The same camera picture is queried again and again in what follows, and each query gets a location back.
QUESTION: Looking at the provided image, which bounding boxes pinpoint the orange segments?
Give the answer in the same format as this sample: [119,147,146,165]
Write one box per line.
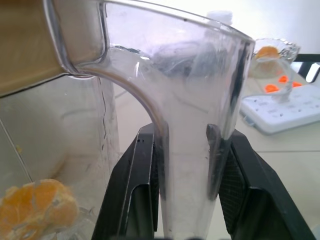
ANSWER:
[0,178,80,240]

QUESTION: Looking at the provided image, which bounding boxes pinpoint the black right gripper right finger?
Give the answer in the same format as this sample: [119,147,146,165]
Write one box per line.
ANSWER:
[206,123,317,240]

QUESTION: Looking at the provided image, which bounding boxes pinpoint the clear glass dish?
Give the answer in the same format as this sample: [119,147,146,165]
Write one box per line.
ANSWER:
[249,37,302,102]

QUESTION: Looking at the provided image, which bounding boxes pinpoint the white power strip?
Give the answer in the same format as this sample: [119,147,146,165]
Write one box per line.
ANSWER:
[239,74,320,136]

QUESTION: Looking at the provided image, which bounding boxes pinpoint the black rectangular frame piece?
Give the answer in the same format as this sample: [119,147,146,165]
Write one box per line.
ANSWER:
[291,53,320,84]

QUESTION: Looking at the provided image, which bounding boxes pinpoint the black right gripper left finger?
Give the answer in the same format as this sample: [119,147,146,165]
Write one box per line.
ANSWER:
[91,122,167,240]

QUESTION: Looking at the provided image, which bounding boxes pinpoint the clear plastic blender jar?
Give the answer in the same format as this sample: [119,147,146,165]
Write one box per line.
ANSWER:
[0,0,256,240]

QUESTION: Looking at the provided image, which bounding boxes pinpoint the orange piece in glass dish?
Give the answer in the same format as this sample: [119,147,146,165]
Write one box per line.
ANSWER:
[255,45,280,60]

